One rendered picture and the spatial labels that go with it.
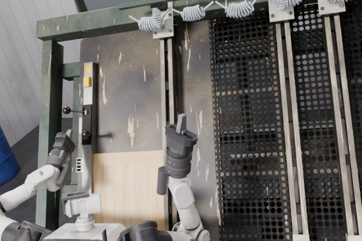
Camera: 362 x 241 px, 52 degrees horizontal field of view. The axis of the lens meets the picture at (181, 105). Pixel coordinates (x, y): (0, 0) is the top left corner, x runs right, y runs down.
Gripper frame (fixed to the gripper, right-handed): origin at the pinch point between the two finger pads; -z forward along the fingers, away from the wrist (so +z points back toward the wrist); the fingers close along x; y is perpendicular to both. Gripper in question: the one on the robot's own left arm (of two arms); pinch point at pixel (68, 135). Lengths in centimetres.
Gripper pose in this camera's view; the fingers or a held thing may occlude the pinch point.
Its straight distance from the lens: 182.1
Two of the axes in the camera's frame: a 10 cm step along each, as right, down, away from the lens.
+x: 2.6, 6.7, 6.9
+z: -1.3, 7.3, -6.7
